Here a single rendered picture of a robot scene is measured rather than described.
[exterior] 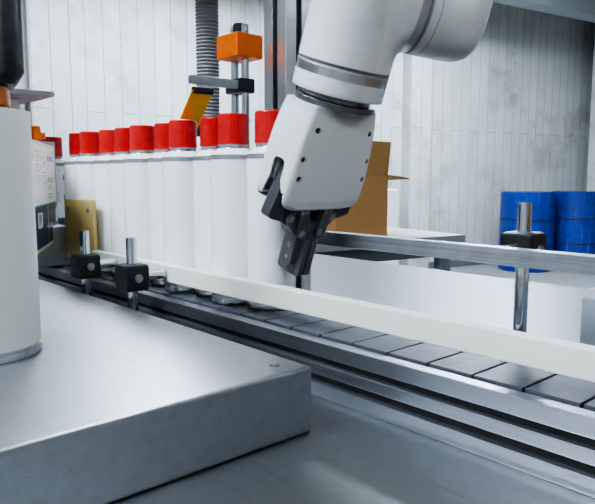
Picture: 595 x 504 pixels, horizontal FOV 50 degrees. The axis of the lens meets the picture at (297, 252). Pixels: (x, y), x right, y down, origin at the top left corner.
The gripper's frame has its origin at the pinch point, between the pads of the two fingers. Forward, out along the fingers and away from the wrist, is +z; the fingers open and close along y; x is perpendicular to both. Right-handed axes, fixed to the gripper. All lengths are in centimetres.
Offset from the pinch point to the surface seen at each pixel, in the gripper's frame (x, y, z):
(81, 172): -44.6, 2.8, 7.5
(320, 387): 12.2, 5.5, 6.7
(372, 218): -107, -144, 48
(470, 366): 22.7, 2.6, -1.5
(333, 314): 10.4, 4.4, 0.7
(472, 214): -329, -597, 156
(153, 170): -25.7, 2.1, 0.5
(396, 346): 16.0, 2.3, 0.9
